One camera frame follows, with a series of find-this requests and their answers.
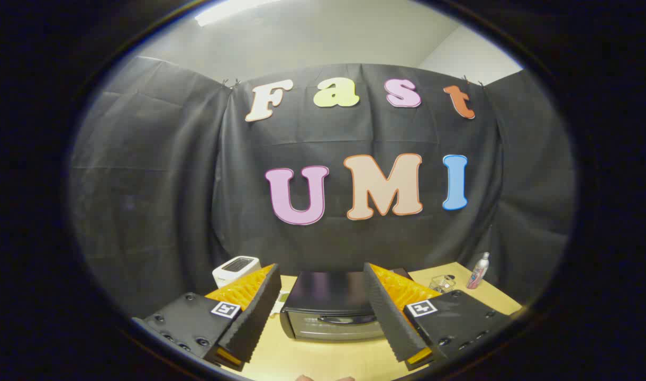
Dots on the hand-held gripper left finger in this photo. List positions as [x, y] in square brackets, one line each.
[254, 317]

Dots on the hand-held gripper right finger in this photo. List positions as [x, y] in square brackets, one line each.
[389, 317]

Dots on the black toaster oven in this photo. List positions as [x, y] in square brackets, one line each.
[328, 291]

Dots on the white pop-up toaster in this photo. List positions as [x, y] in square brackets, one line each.
[238, 267]

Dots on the clear pen holder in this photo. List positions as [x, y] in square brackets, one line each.
[442, 284]

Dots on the pink and white spray bottle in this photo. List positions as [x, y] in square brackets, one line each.
[479, 272]

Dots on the black backdrop cloth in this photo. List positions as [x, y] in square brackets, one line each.
[158, 185]

